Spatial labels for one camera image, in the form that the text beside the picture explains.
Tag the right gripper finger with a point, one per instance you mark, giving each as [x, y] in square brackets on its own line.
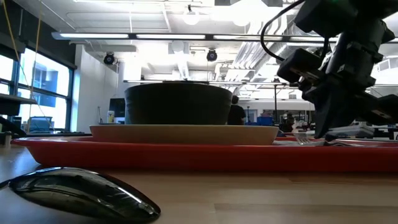
[332, 109]
[382, 109]

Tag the grey napkin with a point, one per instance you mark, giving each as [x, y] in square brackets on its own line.
[286, 143]

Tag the tan round plate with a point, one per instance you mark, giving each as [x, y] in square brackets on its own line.
[186, 135]

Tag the red plastic tray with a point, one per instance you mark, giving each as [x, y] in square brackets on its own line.
[186, 158]

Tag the black bowl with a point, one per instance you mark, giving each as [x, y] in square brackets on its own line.
[177, 104]

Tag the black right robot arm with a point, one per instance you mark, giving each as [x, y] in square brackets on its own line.
[329, 12]

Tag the blue storage bin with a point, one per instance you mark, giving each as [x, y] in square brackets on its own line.
[265, 121]

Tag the person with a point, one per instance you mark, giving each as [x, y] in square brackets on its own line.
[237, 113]

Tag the black hanging spotlight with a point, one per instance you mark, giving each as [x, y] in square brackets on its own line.
[211, 56]
[109, 59]

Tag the round ceiling lamp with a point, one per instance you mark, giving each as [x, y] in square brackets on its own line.
[191, 18]

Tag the long ceiling light bar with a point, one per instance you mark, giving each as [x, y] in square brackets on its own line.
[171, 36]

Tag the black monitor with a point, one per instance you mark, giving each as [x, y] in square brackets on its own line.
[117, 107]

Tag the white yellow bottle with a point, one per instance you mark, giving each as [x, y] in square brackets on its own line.
[111, 117]

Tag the grey desk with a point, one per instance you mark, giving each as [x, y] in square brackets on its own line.
[12, 105]

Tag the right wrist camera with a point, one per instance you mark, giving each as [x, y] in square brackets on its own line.
[298, 63]

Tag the black metal stand frame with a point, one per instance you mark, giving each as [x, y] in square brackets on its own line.
[275, 105]

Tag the black metal table frame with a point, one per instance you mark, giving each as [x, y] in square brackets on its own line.
[12, 127]

